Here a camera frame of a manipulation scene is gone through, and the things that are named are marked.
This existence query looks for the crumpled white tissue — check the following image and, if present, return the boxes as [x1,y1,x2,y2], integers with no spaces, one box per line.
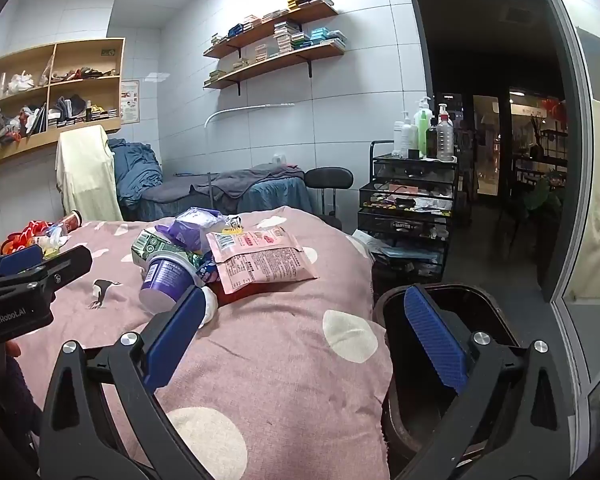
[197,285,220,328]

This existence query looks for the green pump bottle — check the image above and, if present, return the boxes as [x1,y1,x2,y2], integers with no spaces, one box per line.
[414,97,434,158]

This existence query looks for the white plastic bag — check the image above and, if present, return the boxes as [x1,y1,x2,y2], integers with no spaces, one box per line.
[7,72,35,95]

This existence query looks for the white curved rail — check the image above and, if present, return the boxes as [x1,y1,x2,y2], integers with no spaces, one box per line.
[204,102,296,128]

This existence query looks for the black trash bin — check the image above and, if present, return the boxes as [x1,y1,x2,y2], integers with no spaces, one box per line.
[372,282,523,463]

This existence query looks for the grey blue draped furniture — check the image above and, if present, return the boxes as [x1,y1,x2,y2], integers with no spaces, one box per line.
[145,162,307,202]

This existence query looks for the wooden wall cabinet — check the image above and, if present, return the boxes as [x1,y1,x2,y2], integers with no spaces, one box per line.
[0,37,127,170]

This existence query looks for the red foam fruit net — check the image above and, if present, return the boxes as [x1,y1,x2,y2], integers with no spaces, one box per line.
[0,220,51,257]

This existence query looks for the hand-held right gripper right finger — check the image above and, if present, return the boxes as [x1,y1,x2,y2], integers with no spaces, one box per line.
[390,284,598,480]

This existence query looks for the wooden wall shelf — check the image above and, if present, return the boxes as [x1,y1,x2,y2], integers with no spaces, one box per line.
[203,40,347,96]
[203,0,340,61]

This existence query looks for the green drink carton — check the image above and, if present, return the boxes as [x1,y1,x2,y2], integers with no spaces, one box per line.
[131,229,206,271]

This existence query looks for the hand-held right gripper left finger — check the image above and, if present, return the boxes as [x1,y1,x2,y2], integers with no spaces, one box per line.
[39,285,241,480]

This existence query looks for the green potted plant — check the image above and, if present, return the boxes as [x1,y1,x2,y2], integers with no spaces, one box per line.
[525,175,565,212]

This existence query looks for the dark bottle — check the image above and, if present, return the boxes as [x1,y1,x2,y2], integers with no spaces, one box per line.
[426,117,440,159]

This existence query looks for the blue bedding pile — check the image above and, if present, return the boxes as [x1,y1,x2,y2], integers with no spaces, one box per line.
[107,139,163,207]

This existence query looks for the wall shelves with books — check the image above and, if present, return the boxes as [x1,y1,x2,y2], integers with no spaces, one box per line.
[207,20,347,83]

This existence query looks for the glass sliding door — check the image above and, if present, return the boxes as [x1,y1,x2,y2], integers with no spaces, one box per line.
[540,0,600,411]

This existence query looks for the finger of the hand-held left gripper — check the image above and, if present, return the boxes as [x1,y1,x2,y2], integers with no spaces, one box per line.
[27,245,94,292]
[0,245,46,283]

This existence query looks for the purple yogurt cup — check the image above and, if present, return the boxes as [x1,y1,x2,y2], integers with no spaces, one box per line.
[139,254,201,315]

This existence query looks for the massage bed blue cover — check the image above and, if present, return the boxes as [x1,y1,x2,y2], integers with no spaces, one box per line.
[125,177,321,223]

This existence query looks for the wall poster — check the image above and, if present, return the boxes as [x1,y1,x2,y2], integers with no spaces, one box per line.
[120,80,141,125]

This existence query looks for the pink polka dot blanket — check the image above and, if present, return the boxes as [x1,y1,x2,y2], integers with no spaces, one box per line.
[10,205,396,480]

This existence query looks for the black mesh trolley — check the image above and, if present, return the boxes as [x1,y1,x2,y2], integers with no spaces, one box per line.
[357,140,461,286]

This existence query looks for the cream towel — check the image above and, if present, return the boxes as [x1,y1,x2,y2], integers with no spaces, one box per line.
[55,125,126,222]

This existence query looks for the pink snack packet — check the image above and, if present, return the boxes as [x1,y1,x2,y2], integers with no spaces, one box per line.
[206,225,320,295]

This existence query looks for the purple plastic bag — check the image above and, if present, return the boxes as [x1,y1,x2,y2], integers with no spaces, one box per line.
[169,207,228,253]

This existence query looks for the clear pump bottle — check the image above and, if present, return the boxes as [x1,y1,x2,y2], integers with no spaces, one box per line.
[436,104,455,162]

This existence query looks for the black stool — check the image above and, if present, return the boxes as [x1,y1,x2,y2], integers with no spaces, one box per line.
[305,166,356,231]

